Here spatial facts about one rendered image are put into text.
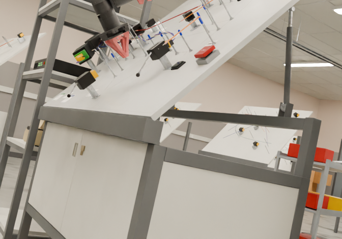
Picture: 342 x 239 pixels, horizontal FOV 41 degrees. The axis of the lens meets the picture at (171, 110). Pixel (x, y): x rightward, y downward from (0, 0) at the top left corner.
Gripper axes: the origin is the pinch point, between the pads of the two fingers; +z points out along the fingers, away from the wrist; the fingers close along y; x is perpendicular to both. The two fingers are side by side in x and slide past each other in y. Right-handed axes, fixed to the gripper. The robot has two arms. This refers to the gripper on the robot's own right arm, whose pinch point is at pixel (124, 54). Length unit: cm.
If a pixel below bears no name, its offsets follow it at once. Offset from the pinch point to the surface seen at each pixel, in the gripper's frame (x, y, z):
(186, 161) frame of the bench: 10.1, -25.6, 31.4
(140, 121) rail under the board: 15.9, -22.2, 15.6
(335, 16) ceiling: -522, 317, 128
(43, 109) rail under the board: 7, 86, 15
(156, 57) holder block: -9.2, -2.1, 5.2
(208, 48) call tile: -13.7, -23.6, 7.0
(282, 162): -513, 541, 404
